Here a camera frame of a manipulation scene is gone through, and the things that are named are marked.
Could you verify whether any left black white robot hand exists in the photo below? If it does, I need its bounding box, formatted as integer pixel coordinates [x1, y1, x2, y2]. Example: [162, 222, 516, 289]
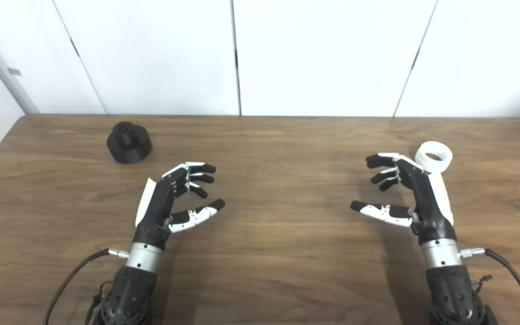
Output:
[134, 161, 226, 250]

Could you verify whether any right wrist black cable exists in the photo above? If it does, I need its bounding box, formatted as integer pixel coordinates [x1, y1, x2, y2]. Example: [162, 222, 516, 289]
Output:
[459, 247, 520, 325]

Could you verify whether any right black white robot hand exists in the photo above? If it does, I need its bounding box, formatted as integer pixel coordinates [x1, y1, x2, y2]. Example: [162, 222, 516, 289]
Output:
[350, 153, 458, 246]

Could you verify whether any white ribbed plastic ring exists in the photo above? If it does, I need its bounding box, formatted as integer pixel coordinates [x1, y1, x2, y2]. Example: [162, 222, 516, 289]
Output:
[414, 141, 453, 175]

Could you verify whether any arm thin wire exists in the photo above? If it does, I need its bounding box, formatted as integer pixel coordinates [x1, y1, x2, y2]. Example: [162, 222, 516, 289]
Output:
[471, 274, 493, 294]
[85, 282, 112, 325]

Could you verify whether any round black plastic part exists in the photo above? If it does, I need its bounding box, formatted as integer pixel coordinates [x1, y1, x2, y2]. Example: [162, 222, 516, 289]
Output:
[107, 121, 153, 164]

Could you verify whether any right arm thin wire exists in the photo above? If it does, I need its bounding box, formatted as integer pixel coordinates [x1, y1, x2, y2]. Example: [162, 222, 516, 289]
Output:
[471, 274, 493, 294]

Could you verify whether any left arm thin wire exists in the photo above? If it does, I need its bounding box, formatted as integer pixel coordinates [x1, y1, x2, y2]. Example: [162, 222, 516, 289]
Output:
[85, 282, 112, 325]

